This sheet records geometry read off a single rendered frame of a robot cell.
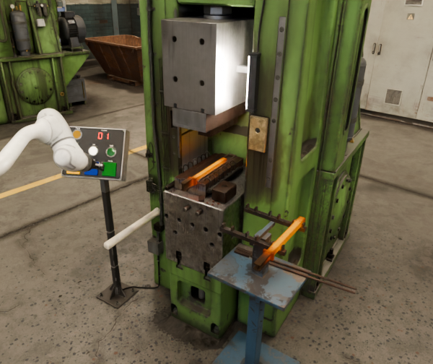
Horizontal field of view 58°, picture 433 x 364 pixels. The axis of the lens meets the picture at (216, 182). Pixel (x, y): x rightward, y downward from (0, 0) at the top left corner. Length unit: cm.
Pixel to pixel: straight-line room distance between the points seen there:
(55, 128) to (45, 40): 504
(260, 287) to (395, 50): 556
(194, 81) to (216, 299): 121
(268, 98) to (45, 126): 97
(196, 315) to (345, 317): 97
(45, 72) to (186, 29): 499
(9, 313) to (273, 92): 215
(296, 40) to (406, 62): 518
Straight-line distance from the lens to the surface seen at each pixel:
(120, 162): 218
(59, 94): 686
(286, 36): 180
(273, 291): 182
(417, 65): 686
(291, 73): 180
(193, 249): 219
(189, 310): 252
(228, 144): 244
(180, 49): 190
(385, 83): 701
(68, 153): 169
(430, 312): 308
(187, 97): 192
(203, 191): 204
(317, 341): 262
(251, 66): 183
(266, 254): 156
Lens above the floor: 190
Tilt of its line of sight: 26 degrees down
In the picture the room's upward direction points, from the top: 1 degrees clockwise
